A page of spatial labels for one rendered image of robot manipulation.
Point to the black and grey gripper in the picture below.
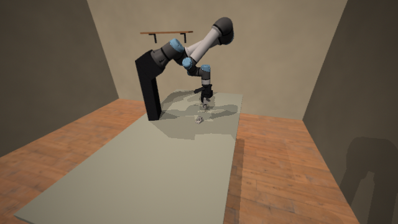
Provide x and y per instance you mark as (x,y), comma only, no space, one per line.
(206,94)

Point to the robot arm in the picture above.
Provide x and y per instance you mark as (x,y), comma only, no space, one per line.
(221,33)

